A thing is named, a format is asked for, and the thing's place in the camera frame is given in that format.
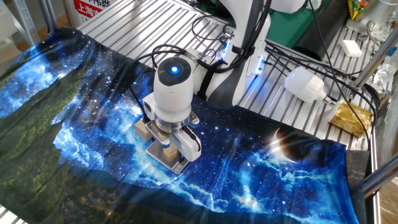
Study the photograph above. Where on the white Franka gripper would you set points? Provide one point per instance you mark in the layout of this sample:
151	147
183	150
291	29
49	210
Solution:
189	146

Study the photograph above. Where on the small wooden cube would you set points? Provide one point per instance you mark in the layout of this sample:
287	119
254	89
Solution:
170	151

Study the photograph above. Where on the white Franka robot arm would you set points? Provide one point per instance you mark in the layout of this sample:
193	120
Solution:
172	96

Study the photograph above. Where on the medium wooden cube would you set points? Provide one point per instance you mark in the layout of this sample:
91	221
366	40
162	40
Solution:
141	132

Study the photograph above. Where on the galaxy print cloth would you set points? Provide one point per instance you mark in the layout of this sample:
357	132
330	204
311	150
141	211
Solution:
93	171

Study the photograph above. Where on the white LED bulb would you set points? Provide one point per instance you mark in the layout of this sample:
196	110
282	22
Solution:
303	84

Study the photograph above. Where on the green mat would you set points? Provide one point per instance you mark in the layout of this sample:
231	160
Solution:
289	28

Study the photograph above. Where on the red and white sign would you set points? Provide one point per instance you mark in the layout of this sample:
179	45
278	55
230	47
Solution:
90	9

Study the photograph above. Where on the gold snack packet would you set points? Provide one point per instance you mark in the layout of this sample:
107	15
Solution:
351	119

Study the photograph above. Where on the black rolled mat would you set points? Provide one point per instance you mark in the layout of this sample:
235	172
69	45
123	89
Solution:
323	34

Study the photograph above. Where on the small white block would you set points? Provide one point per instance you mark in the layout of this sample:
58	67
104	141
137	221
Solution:
351	48

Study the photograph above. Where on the grey metal shelf upright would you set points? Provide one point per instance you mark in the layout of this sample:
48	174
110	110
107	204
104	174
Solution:
26	21

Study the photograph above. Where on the aluminium frame post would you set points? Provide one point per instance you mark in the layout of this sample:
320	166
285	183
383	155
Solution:
381	179
373	60

